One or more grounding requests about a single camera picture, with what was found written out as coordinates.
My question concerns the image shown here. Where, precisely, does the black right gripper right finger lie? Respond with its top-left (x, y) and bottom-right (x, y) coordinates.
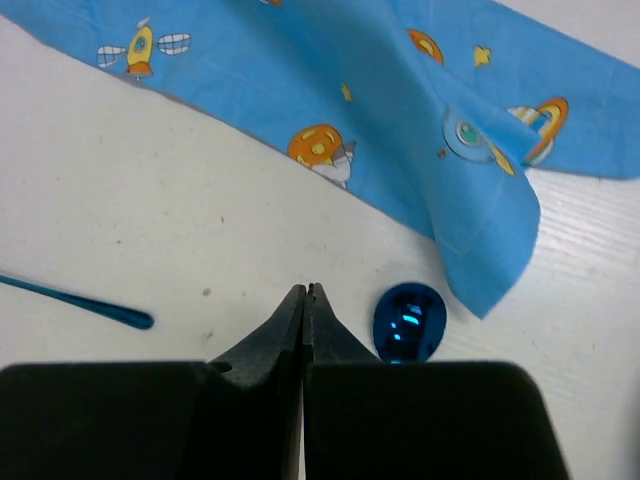
top-left (302, 284), bottom-right (569, 479)

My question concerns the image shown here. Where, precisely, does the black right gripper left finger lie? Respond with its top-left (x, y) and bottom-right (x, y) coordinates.
top-left (1, 285), bottom-right (306, 479)

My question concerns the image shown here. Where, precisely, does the blue metal spoon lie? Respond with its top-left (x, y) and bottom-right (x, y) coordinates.
top-left (372, 282), bottom-right (447, 364)

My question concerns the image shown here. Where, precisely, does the blue metal fork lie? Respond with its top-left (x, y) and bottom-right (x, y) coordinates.
top-left (1, 275), bottom-right (155, 330)

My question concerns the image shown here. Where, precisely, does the blue space-print placemat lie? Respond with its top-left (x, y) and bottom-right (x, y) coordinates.
top-left (1, 1), bottom-right (639, 317)

